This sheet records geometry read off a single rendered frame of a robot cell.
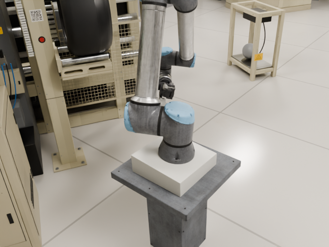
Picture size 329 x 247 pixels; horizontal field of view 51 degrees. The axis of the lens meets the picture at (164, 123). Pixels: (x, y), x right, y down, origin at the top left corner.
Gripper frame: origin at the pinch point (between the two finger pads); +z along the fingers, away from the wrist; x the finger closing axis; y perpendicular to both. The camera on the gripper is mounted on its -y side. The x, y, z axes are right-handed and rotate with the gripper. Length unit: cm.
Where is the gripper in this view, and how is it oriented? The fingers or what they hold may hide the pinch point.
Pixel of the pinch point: (162, 100)
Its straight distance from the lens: 191.6
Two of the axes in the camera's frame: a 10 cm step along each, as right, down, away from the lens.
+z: 0.4, 5.8, -8.1
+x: -2.5, 8.0, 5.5
